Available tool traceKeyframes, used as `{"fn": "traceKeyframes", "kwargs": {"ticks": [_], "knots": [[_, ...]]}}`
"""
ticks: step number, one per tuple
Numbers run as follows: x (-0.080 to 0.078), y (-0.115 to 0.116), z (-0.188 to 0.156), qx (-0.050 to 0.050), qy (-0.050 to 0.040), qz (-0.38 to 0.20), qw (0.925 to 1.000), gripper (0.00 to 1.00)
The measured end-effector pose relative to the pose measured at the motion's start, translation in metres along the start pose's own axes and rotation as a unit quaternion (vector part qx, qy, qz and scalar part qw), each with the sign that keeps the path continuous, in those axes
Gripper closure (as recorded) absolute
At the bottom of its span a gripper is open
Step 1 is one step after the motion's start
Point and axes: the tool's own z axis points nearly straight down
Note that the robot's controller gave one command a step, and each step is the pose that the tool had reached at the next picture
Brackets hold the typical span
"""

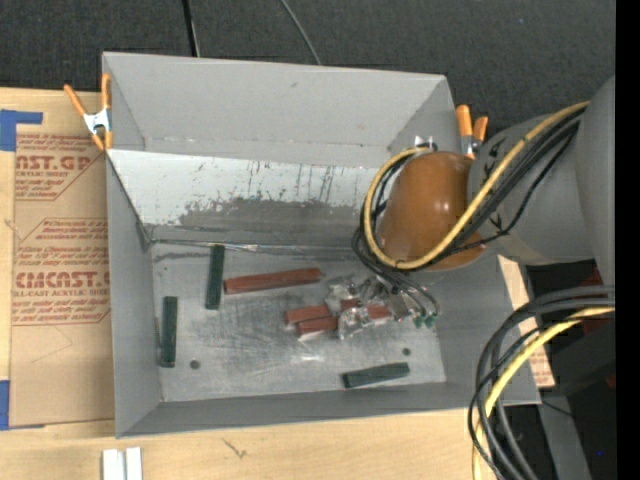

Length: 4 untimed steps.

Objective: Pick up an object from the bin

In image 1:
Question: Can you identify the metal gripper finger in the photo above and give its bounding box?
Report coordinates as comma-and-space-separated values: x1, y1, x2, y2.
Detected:
338, 308, 390, 342
325, 280, 370, 310

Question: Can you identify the red-brown flat block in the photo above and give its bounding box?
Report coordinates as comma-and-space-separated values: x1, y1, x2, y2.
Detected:
222, 267, 323, 296
340, 298, 392, 322
295, 315, 342, 340
283, 303, 335, 326

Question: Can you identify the dark green flat block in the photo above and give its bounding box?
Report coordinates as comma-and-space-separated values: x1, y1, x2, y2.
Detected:
341, 361, 412, 390
204, 243, 227, 311
159, 295, 179, 369

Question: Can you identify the grey metal bin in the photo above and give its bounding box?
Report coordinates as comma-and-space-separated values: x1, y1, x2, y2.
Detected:
101, 51, 542, 439

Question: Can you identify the brown cardboard board red print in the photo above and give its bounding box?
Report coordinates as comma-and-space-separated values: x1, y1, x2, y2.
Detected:
0, 86, 117, 430

